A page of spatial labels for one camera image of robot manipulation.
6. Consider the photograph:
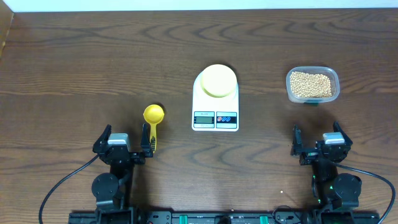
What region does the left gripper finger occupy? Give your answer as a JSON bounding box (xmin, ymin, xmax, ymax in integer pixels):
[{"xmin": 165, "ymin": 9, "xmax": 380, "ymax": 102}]
[
  {"xmin": 93, "ymin": 124, "xmax": 111, "ymax": 153},
  {"xmin": 141, "ymin": 123, "xmax": 154, "ymax": 157}
]

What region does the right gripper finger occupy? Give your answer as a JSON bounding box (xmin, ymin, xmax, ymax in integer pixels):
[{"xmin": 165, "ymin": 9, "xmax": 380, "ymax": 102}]
[
  {"xmin": 290, "ymin": 124, "xmax": 303, "ymax": 156},
  {"xmin": 333, "ymin": 121, "xmax": 353, "ymax": 146}
]

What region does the yellow measuring scoop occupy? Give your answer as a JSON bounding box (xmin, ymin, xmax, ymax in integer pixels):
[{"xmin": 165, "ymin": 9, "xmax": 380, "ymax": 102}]
[{"xmin": 143, "ymin": 104, "xmax": 165, "ymax": 152}]

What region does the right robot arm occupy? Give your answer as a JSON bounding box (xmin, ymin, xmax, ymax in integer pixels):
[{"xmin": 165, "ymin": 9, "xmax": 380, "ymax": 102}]
[{"xmin": 290, "ymin": 121, "xmax": 362, "ymax": 210}]

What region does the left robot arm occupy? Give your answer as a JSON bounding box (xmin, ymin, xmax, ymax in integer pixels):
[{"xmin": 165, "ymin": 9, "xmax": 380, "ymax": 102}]
[{"xmin": 91, "ymin": 124, "xmax": 154, "ymax": 212}]

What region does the white digital kitchen scale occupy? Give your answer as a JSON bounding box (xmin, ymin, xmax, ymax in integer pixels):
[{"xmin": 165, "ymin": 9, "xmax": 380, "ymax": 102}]
[{"xmin": 192, "ymin": 73, "xmax": 239, "ymax": 132}]

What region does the yellow bowl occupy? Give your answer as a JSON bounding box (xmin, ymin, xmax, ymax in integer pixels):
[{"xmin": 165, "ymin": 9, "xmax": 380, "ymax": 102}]
[{"xmin": 200, "ymin": 64, "xmax": 238, "ymax": 98}]

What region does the clear plastic container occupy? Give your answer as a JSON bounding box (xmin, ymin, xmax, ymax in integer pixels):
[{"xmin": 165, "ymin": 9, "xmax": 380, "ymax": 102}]
[{"xmin": 285, "ymin": 66, "xmax": 340, "ymax": 104}]

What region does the pile of soybeans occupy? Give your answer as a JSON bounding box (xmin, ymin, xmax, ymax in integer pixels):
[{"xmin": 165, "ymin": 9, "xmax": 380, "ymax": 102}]
[{"xmin": 290, "ymin": 72, "xmax": 332, "ymax": 98}]

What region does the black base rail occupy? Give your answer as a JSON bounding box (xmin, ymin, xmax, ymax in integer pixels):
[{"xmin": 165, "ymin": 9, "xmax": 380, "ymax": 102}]
[{"xmin": 68, "ymin": 210, "xmax": 379, "ymax": 224}]

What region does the right black cable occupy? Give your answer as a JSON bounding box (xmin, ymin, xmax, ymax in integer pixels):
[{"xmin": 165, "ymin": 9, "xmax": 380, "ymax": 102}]
[{"xmin": 334, "ymin": 161, "xmax": 397, "ymax": 224}]

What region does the black cable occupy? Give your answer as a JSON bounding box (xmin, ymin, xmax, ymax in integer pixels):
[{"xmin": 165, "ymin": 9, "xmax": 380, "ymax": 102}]
[
  {"xmin": 38, "ymin": 154, "xmax": 101, "ymax": 224},
  {"xmin": 334, "ymin": 161, "xmax": 397, "ymax": 224}
]

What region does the left black cable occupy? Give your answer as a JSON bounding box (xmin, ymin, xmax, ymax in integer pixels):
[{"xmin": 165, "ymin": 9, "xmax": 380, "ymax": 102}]
[{"xmin": 38, "ymin": 154, "xmax": 101, "ymax": 224}]

